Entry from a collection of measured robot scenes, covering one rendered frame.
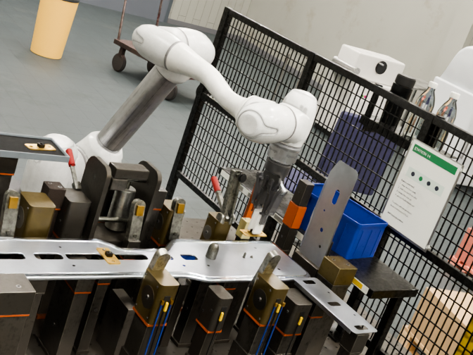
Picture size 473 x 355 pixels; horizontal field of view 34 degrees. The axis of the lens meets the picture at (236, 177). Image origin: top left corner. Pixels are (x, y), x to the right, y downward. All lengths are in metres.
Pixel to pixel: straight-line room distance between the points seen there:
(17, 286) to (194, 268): 0.58
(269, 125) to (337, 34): 9.67
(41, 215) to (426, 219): 1.22
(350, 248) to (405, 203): 0.24
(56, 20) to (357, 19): 4.83
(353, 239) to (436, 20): 7.96
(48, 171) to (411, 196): 1.23
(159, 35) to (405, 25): 8.38
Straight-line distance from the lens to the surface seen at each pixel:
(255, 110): 2.04
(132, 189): 2.30
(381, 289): 2.48
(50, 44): 8.26
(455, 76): 8.83
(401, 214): 2.65
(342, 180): 2.45
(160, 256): 1.98
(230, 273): 2.24
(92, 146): 2.85
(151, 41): 2.49
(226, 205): 2.42
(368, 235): 2.61
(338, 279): 2.43
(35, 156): 2.20
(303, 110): 2.18
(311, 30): 12.16
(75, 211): 2.19
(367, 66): 8.83
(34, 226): 2.12
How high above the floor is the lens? 1.92
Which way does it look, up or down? 18 degrees down
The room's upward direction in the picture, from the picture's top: 20 degrees clockwise
